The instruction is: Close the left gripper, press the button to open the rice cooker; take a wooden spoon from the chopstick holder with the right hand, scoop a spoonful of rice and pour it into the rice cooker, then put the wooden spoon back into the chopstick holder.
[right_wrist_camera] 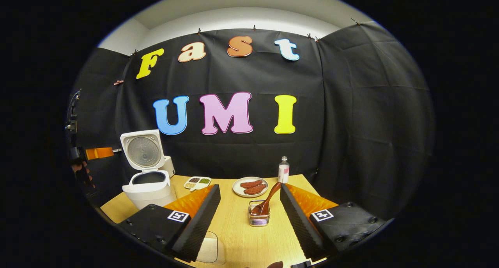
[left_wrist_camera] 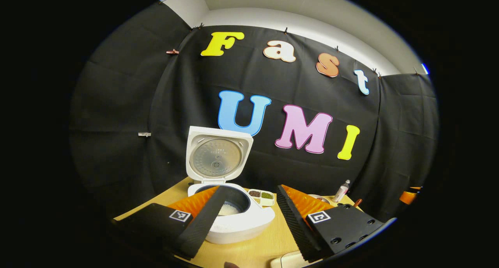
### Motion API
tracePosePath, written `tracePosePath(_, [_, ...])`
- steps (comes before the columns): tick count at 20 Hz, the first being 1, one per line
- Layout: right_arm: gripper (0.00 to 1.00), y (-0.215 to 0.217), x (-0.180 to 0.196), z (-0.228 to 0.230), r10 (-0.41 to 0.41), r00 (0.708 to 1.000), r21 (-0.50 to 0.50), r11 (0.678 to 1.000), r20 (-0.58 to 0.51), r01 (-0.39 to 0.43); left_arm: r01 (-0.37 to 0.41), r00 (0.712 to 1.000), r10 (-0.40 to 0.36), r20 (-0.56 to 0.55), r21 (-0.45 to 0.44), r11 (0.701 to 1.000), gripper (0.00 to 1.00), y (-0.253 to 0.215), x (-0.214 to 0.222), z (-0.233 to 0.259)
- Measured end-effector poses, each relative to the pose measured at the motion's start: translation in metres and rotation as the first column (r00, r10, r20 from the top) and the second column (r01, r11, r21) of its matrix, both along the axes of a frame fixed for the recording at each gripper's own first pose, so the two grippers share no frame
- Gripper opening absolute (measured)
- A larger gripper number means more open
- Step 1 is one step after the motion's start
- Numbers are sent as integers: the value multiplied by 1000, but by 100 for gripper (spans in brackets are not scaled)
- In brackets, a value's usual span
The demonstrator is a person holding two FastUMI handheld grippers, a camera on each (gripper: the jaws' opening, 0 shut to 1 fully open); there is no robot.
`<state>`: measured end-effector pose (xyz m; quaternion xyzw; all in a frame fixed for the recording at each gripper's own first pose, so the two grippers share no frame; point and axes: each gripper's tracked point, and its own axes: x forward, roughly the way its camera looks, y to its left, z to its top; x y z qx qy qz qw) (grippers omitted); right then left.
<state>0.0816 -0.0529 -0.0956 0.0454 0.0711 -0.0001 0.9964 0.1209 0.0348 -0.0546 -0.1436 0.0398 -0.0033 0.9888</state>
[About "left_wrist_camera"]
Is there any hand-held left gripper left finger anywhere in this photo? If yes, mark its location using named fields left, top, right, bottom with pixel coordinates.
left=113, top=185, right=227, bottom=260

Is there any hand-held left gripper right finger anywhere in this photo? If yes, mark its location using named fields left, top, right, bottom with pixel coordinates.
left=276, top=184, right=396, bottom=263

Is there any white rice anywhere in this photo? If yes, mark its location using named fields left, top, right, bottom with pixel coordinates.
left=218, top=202, right=240, bottom=217

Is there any white rice cooker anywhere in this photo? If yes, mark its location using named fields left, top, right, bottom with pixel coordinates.
left=185, top=126, right=276, bottom=245

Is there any clear rice container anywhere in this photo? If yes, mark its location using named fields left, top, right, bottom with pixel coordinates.
left=270, top=250, right=309, bottom=268

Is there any white round plate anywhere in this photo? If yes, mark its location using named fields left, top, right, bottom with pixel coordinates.
left=307, top=193, right=332, bottom=205

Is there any white divided bean dish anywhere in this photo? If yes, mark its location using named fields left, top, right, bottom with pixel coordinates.
left=248, top=188, right=276, bottom=207

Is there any small clear bottle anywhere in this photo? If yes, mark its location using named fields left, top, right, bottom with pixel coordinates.
left=332, top=179, right=351, bottom=204

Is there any black backdrop cloth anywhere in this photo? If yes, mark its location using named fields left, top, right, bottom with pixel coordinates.
left=69, top=3, right=439, bottom=222

